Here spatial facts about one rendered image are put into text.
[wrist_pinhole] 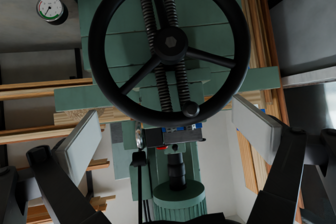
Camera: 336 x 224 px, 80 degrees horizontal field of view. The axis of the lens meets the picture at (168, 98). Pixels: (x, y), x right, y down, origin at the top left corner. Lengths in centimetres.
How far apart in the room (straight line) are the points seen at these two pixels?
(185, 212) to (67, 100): 47
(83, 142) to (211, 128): 308
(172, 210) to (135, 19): 56
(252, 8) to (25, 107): 292
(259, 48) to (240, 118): 181
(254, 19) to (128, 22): 158
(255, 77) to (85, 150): 50
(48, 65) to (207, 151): 258
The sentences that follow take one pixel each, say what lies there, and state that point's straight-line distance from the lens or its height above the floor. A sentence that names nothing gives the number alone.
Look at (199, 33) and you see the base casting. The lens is 58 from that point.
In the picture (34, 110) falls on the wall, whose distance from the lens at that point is 322.
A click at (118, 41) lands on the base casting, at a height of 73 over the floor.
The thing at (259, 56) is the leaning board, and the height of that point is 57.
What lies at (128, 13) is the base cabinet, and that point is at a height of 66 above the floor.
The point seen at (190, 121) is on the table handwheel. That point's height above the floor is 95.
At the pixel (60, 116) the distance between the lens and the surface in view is 77.
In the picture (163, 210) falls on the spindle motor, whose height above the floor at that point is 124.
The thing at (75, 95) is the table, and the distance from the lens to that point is 58.
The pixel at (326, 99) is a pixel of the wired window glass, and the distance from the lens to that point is 201.
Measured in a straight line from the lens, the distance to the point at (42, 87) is 276.
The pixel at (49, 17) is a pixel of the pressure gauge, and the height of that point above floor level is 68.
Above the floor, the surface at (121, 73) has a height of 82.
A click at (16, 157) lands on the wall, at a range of 337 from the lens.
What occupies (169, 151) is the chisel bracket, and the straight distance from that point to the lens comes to 66.
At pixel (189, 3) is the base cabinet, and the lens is 60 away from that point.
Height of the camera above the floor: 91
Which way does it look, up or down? 2 degrees down
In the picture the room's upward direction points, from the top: 174 degrees clockwise
